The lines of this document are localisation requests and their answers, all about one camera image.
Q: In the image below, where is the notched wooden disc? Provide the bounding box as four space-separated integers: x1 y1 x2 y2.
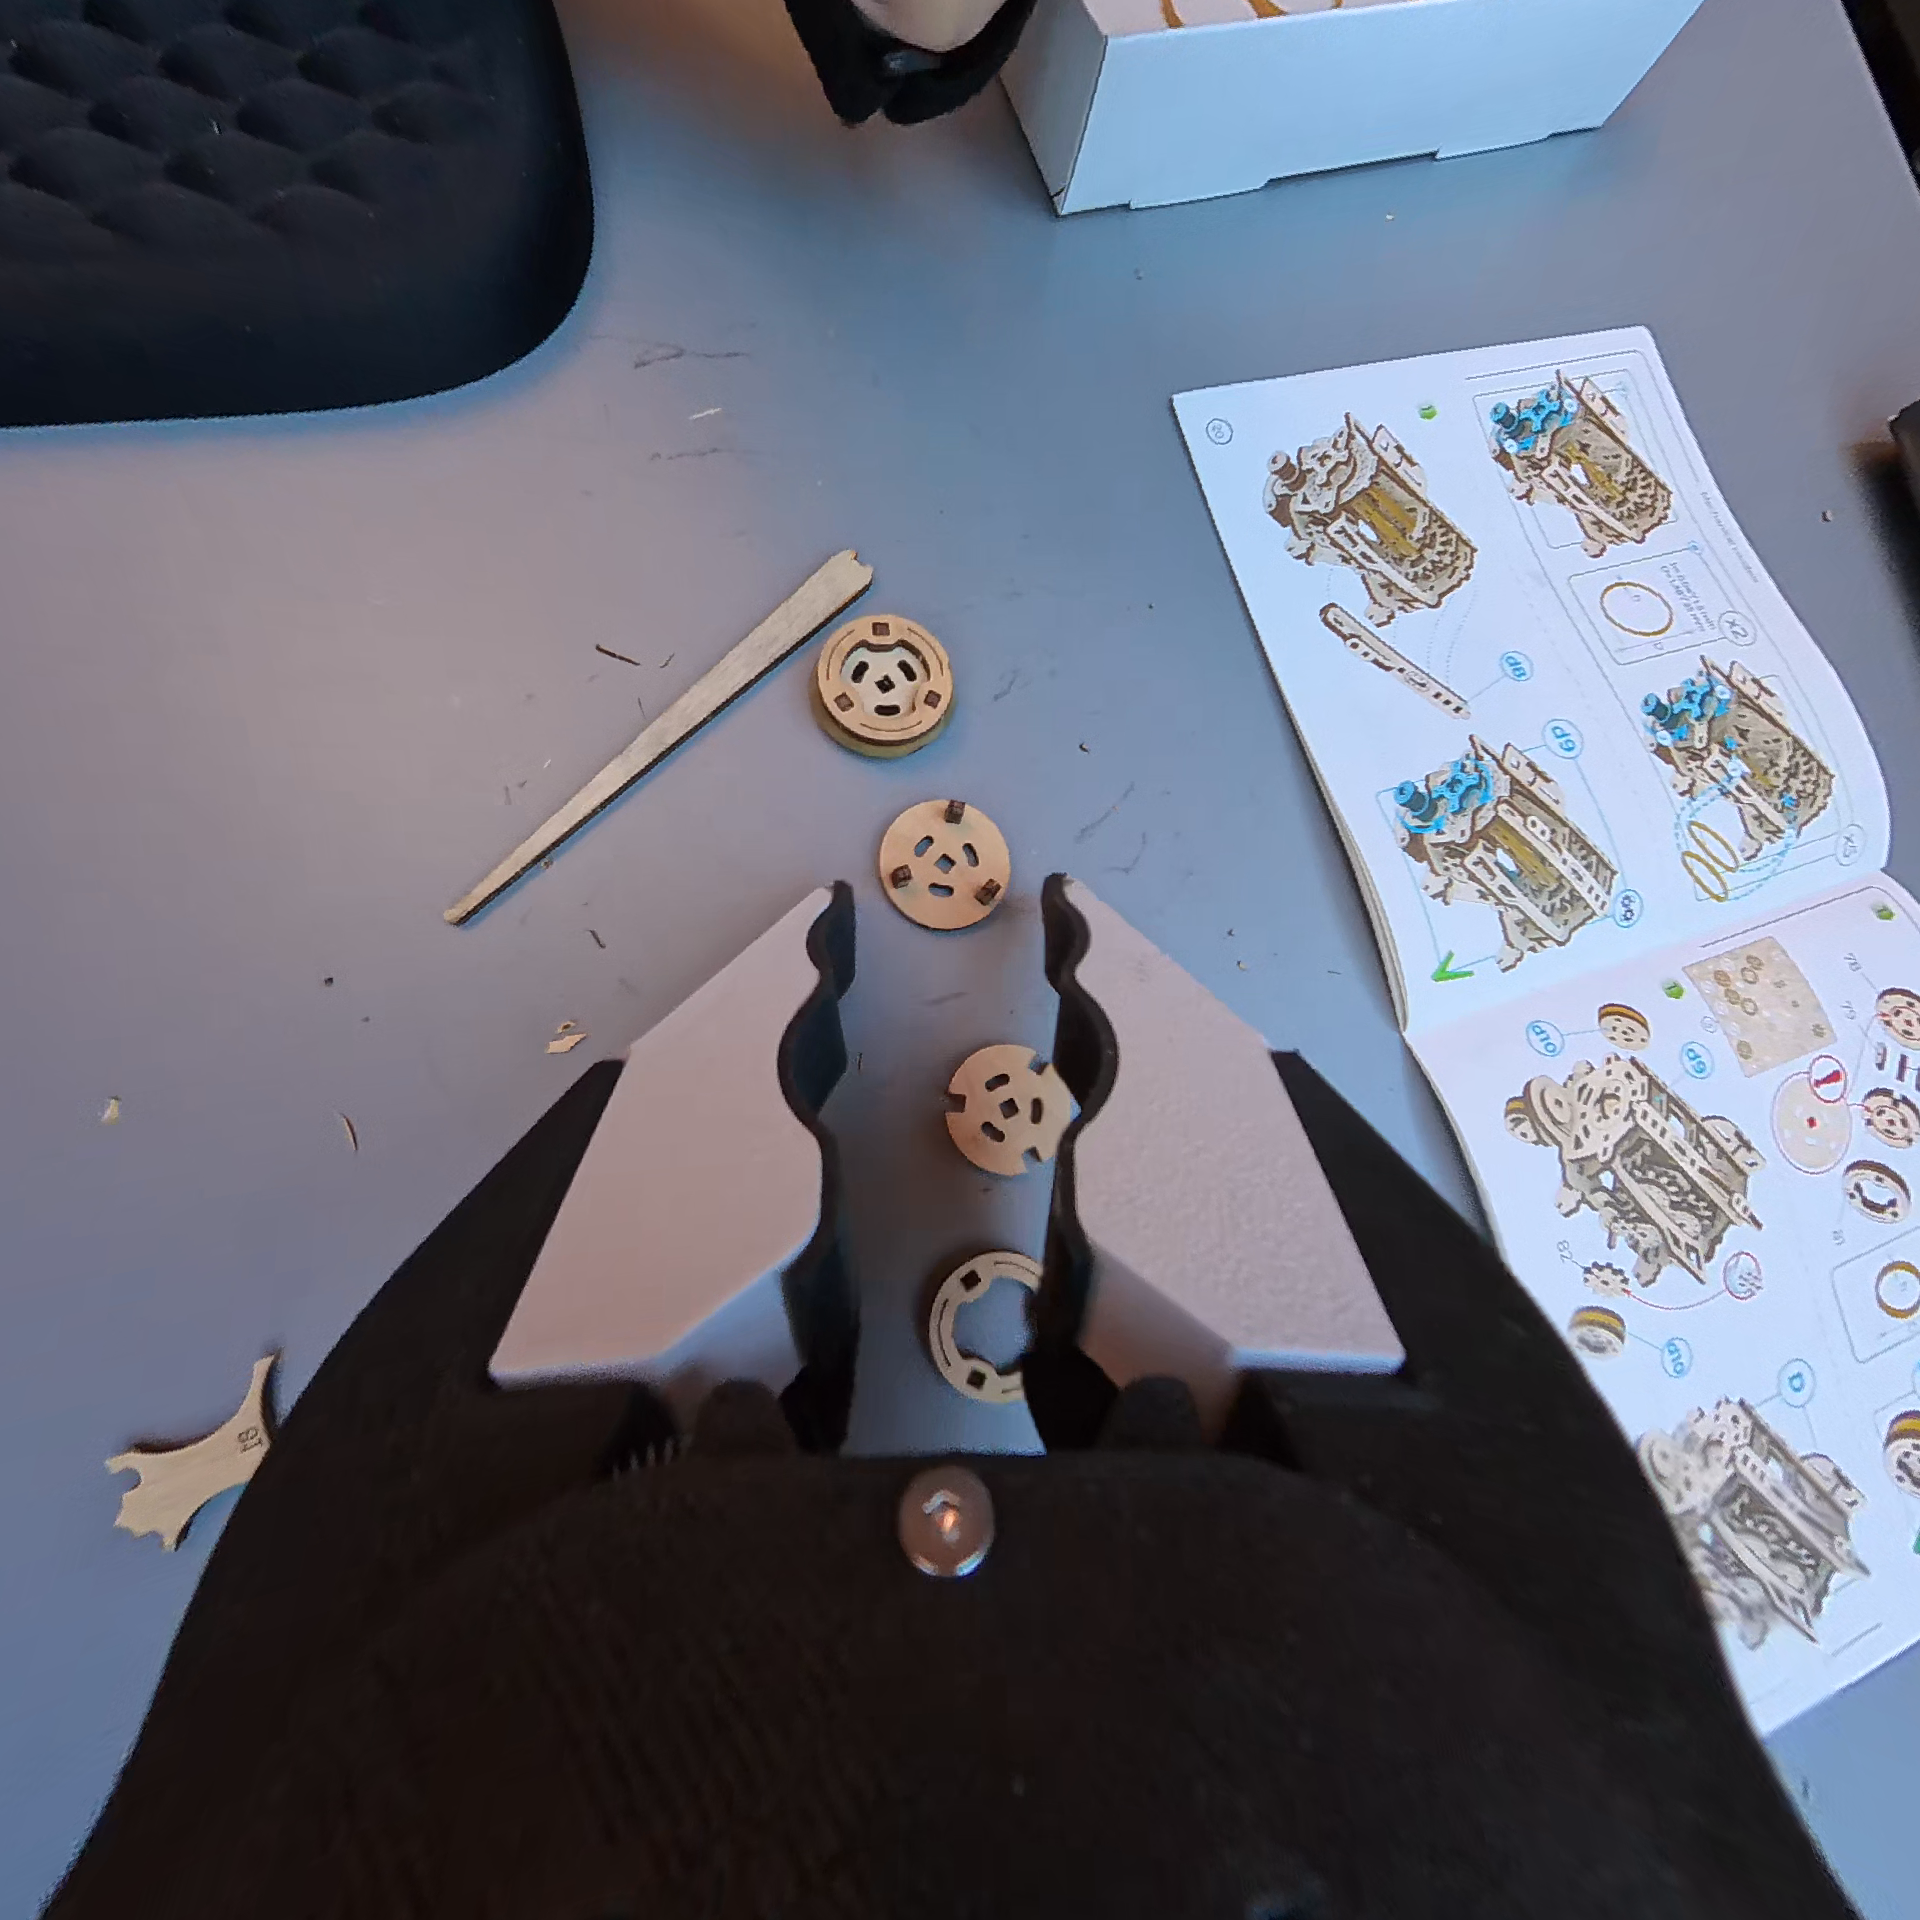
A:
944 1045 1079 1177

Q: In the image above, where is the instruction booklet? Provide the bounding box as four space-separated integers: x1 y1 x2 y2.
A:
1170 325 1920 1740

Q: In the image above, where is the wooden ring piece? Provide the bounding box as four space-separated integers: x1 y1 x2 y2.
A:
928 1249 1047 1413

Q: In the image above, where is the wooden disc with pegs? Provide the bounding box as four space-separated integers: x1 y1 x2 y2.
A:
878 801 1010 936

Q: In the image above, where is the black quilted cushion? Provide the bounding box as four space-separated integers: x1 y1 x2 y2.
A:
0 0 593 433

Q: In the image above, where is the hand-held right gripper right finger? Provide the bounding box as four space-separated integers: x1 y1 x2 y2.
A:
1030 873 1407 1456

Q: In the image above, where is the thick wooden wheel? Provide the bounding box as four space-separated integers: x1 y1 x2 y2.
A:
814 613 957 758

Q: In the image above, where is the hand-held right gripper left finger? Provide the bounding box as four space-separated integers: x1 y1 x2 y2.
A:
486 880 862 1456

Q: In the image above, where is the star-shaped wooden scrap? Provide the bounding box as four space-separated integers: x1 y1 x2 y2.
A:
105 1353 280 1553

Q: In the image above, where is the white cardboard box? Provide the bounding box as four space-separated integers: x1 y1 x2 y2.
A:
996 0 1712 220

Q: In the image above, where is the tapered wooden stick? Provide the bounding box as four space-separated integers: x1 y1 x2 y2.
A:
442 548 874 929

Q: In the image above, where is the grey desk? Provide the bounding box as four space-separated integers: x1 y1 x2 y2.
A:
0 0 1920 1920

